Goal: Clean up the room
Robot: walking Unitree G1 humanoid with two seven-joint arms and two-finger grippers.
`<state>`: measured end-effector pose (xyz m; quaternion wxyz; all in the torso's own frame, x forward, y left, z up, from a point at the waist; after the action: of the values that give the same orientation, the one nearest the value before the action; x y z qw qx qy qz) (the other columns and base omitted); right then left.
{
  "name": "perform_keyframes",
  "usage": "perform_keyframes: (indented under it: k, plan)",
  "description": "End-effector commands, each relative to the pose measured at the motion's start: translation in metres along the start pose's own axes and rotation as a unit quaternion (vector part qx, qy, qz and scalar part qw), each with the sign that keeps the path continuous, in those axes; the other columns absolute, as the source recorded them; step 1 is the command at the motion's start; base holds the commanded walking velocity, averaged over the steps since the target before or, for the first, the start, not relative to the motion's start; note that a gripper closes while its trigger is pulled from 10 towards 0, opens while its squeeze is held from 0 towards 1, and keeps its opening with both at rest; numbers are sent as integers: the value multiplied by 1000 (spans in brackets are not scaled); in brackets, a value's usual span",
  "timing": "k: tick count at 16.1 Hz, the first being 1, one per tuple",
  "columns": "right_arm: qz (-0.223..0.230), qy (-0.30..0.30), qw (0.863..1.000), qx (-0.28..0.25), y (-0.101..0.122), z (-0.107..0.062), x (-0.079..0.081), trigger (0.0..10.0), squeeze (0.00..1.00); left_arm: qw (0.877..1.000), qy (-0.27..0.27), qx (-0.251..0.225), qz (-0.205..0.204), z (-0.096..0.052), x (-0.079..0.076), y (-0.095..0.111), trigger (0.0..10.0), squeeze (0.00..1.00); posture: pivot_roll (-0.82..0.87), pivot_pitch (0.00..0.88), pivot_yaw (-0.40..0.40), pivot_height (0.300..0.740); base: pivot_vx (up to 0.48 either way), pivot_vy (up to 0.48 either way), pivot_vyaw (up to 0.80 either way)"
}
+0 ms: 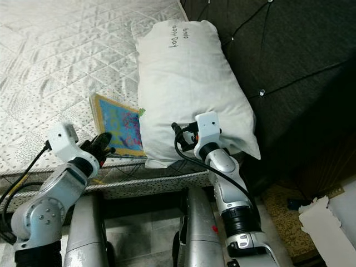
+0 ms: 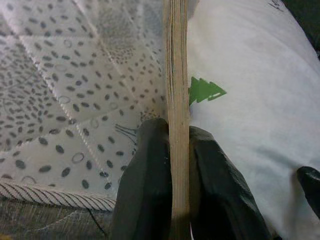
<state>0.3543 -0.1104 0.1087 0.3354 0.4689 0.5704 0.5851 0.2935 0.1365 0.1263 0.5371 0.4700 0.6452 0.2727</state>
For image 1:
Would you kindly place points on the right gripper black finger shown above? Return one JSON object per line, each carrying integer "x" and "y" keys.
{"x": 178, "y": 134}

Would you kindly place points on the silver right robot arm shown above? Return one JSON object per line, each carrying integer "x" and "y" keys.
{"x": 225, "y": 178}

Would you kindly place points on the tan woven floor mat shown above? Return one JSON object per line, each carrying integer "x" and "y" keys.
{"x": 281, "y": 228}

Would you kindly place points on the white pillow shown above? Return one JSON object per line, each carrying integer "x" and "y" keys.
{"x": 189, "y": 78}

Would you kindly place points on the silver left robot leg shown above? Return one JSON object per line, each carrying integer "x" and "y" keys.
{"x": 89, "y": 233}

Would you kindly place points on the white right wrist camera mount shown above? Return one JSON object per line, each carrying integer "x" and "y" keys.
{"x": 208, "y": 129}

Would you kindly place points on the silver right robot leg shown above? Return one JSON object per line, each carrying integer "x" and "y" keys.
{"x": 200, "y": 233}

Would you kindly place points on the white torn paper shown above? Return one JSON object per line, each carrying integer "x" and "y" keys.
{"x": 322, "y": 228}

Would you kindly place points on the colourful picture book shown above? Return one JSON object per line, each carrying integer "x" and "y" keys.
{"x": 119, "y": 123}

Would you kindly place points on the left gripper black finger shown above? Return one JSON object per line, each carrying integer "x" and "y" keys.
{"x": 101, "y": 141}
{"x": 108, "y": 153}

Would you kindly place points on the silver robot leg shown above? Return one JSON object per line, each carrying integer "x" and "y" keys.
{"x": 200, "y": 233}
{"x": 89, "y": 233}

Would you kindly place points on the grey quilted mattress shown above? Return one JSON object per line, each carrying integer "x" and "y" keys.
{"x": 55, "y": 55}

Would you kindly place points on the dark padded headboard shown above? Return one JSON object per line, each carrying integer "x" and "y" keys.
{"x": 306, "y": 67}

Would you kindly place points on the small black object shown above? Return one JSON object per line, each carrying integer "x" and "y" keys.
{"x": 296, "y": 204}

